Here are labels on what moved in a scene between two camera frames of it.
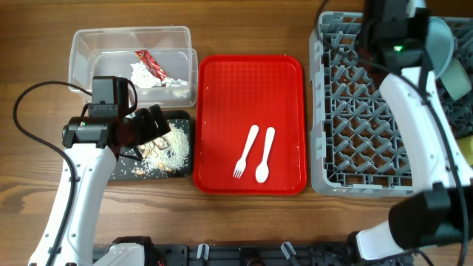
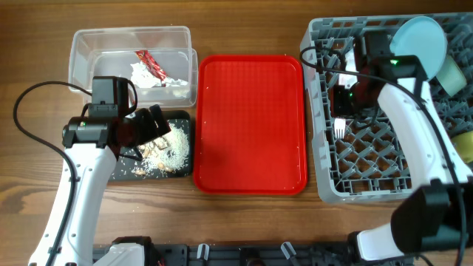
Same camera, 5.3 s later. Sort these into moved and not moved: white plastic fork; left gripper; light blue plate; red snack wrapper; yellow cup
Moved: light blue plate; white plastic fork
Not moved: yellow cup; red snack wrapper; left gripper
